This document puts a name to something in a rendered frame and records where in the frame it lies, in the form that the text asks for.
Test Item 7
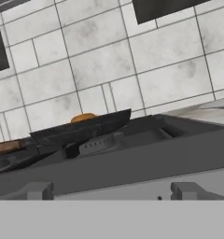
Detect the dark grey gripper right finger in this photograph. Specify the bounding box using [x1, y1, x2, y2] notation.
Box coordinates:
[170, 181, 224, 201]

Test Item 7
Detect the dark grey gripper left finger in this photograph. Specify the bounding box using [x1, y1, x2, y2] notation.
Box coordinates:
[0, 181, 54, 201]

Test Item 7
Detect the dark grey stove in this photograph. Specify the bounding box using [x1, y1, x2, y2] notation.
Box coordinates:
[0, 113, 224, 200]

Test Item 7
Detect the black frying pan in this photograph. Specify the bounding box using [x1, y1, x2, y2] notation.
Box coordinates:
[0, 108, 133, 156]

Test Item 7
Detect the golden brown croissant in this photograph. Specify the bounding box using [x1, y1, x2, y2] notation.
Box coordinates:
[70, 112, 99, 123]

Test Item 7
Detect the dark range hood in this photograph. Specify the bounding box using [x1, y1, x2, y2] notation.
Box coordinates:
[132, 0, 211, 25]

